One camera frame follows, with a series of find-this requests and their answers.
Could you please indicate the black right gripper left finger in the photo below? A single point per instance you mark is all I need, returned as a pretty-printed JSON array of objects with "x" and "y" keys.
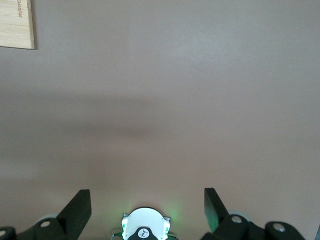
[{"x": 71, "y": 217}]

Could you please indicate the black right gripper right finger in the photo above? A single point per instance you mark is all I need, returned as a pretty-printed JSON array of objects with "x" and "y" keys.
[{"x": 217, "y": 217}]

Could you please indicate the wooden cutting board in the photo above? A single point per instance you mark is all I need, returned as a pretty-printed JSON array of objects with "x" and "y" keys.
[{"x": 15, "y": 25}]

